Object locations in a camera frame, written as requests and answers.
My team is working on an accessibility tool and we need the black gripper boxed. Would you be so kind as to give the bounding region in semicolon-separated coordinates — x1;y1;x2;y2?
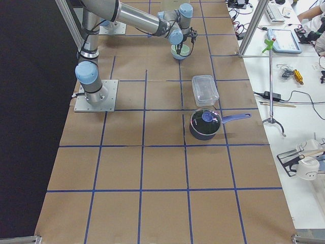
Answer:
175;26;198;55

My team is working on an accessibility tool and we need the green bowl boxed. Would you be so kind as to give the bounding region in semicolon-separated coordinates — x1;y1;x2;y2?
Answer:
171;44;190;60

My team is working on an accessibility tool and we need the blue bowl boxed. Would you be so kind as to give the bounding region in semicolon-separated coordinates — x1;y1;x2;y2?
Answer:
172;54;187;60

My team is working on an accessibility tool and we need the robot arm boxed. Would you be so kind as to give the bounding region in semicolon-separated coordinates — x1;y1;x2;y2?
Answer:
75;1;197;105

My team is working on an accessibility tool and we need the clear plastic food container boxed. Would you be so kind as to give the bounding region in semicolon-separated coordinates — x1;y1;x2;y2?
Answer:
192;75;219;107

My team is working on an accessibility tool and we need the dark blue saucepan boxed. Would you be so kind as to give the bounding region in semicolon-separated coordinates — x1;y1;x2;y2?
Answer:
189;108;251;140

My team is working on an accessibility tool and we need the white keyboard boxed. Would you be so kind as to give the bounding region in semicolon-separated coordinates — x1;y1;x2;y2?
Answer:
266;3;285;24

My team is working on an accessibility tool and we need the blue tablet device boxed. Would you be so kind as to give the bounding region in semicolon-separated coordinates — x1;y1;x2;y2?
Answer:
267;28;302;54

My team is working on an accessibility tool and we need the black power adapter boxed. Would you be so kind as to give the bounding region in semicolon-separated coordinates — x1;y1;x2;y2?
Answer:
253;91;281;102

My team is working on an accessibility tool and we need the yellow screwdriver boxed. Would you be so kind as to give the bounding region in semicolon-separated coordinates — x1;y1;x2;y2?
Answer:
293;69;304;85

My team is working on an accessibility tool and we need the white mug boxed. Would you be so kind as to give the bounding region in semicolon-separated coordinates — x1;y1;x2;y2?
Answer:
296;157;319;180

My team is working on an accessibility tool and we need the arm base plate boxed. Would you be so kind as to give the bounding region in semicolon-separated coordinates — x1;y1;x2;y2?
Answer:
74;80;118;112
99;21;126;36

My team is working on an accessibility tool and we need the aluminium frame post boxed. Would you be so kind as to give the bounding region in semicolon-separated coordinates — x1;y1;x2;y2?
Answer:
238;0;269;57

